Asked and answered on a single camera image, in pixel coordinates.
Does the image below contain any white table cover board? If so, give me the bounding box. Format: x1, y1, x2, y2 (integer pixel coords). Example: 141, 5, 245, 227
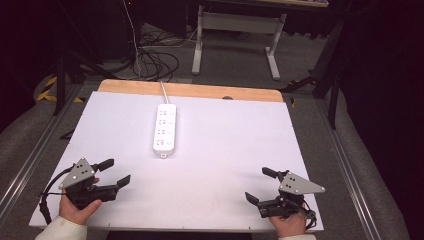
28, 90, 325, 233

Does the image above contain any thin white floor cable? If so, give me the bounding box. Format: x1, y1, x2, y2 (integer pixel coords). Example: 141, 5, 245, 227
121, 0, 143, 78

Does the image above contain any white power strip cable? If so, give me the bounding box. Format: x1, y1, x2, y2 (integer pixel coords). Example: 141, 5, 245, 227
159, 80, 171, 105

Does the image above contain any aluminium rail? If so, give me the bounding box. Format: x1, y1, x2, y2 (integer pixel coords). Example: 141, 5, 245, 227
0, 82, 84, 216
314, 98, 379, 240

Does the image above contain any black floor cable bundle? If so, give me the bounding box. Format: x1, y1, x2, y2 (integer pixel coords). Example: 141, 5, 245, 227
132, 31, 198, 83

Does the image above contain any white power strip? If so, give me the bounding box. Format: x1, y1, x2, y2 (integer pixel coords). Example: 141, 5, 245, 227
152, 102, 178, 160

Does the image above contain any person's right hand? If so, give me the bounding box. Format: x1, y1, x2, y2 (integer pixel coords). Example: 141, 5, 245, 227
267, 209, 308, 239

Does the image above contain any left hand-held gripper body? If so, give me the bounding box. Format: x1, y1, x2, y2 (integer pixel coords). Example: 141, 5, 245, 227
58, 157, 118, 211

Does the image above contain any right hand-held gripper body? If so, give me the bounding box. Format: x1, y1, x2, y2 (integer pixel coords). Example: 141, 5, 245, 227
257, 170, 327, 220

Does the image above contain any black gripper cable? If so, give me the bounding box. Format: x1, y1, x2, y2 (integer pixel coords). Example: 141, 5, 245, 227
37, 162, 76, 225
300, 200, 318, 231

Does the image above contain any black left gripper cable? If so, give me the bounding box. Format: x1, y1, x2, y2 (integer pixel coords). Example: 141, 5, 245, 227
37, 162, 76, 225

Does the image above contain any grey metal desk frame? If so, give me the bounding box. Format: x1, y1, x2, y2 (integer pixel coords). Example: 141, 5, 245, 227
190, 4, 288, 82

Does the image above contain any yellow black floor tape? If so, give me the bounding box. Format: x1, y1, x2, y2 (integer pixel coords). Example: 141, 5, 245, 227
35, 75, 85, 104

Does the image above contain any black metal stand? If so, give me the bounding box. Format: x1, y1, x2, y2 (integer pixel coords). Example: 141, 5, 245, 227
279, 18, 346, 130

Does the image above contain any wooden table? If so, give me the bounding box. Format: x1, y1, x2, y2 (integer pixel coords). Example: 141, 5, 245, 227
97, 78, 285, 103

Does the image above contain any person's left hand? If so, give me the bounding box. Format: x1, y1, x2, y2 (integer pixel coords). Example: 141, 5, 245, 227
58, 177, 103, 226

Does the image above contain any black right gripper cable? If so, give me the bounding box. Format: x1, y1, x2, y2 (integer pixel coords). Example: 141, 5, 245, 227
300, 200, 318, 231

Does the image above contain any black tripod stand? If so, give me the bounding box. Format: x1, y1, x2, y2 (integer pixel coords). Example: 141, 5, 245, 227
52, 19, 118, 117

